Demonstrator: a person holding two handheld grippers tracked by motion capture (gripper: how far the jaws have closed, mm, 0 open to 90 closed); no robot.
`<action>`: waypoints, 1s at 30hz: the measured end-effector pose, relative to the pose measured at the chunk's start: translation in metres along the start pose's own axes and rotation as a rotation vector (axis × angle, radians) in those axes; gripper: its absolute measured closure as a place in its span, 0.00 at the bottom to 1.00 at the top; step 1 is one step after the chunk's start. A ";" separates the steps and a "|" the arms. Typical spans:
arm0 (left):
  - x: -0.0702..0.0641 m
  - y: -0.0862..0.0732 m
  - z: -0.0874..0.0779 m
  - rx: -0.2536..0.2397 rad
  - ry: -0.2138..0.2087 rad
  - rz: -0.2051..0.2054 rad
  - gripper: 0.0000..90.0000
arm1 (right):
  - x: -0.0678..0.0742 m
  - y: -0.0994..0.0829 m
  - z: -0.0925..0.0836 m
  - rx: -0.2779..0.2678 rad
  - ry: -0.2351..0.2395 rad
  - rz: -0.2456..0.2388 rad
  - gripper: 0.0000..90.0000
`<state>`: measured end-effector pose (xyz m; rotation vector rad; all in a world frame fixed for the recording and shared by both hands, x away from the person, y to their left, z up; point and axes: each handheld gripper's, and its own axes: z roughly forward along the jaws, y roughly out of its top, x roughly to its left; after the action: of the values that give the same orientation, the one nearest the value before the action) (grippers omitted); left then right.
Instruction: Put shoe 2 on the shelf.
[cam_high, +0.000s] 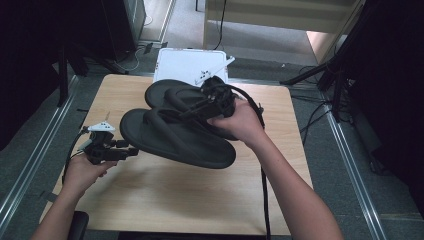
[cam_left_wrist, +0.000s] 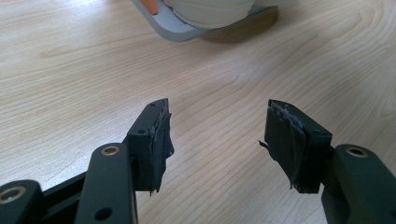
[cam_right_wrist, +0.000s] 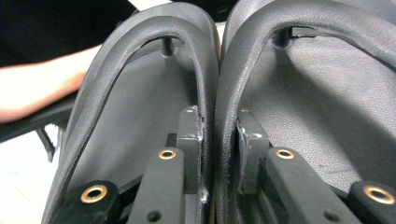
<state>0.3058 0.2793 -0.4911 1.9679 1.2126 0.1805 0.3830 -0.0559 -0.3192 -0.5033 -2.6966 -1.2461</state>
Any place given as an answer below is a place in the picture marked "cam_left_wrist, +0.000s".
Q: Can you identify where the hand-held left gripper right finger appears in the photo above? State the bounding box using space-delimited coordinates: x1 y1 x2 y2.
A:
259 99 333 194

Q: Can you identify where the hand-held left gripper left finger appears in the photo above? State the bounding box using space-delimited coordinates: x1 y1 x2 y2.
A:
125 98 175 196

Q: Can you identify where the white storage box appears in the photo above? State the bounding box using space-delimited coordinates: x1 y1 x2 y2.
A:
130 0 278 43

